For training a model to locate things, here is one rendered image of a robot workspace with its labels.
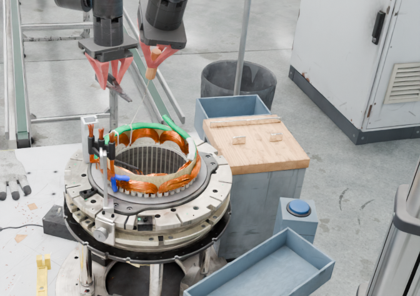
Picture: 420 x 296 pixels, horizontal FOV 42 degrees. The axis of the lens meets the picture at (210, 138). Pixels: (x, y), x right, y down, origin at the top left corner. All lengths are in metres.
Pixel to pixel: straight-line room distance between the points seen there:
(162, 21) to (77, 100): 2.81
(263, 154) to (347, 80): 2.30
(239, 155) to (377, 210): 1.84
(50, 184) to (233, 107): 0.55
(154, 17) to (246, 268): 0.45
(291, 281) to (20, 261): 0.65
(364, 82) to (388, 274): 2.39
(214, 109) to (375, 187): 1.82
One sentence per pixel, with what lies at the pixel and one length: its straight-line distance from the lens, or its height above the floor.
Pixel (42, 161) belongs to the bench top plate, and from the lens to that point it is 1.65.
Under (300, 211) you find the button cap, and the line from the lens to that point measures 1.08.
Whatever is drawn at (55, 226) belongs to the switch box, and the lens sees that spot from 1.36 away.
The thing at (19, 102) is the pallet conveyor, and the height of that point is 0.76.
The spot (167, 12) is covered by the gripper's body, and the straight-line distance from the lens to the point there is 0.82.
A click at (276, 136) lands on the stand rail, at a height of 1.08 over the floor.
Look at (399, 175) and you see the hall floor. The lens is 3.27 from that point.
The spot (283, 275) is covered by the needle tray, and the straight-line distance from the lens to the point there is 0.97.
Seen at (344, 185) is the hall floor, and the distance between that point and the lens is 3.06.
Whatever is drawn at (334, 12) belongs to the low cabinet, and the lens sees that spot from 3.56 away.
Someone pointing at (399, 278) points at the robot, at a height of 1.05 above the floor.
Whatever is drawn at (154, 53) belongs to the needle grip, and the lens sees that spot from 0.91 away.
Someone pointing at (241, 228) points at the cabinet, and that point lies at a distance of 1.26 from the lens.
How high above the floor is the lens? 1.70
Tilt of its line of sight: 32 degrees down
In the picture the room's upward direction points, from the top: 6 degrees clockwise
